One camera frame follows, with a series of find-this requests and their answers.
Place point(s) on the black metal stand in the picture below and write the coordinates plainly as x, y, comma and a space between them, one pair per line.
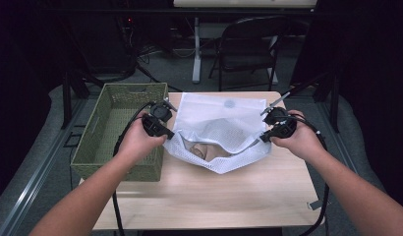
67, 98
335, 105

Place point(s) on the green woven basket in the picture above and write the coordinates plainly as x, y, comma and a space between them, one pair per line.
91, 147

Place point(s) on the white mesh laundry bag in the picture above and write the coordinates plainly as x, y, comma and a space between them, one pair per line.
216, 108

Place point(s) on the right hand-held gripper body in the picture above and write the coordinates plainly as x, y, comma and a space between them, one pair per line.
284, 126

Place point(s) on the white desk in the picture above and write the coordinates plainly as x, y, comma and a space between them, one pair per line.
196, 65

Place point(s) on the person's left hand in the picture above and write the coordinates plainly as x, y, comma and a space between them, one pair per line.
137, 144

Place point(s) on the grey tape piece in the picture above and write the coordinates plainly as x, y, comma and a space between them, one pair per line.
316, 205

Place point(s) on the metal floor rail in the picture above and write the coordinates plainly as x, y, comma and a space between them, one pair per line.
347, 154
32, 183

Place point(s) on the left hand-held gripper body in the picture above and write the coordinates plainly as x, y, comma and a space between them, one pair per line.
155, 123

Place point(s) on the black folding chair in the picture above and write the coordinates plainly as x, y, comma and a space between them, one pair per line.
245, 59

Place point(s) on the beige cloth garment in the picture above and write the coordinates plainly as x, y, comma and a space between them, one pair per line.
209, 152

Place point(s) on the person's right hand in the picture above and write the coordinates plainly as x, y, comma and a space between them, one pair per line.
304, 141

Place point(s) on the black equipment with red light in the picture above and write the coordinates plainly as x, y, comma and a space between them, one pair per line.
129, 39

